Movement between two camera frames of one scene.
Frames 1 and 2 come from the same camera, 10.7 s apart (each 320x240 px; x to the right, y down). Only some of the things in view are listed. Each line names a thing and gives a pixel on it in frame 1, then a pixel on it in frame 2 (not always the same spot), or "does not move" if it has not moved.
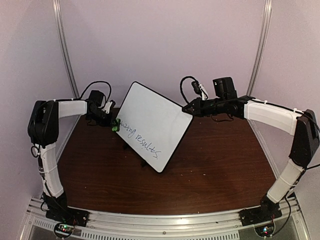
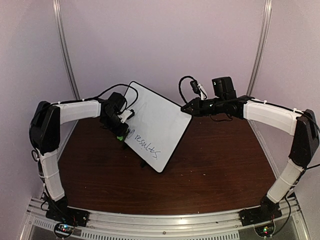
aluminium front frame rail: [162, 224] does not move
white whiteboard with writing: [152, 124] does not move
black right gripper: [197, 108] does not move
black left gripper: [110, 120] to [121, 132]
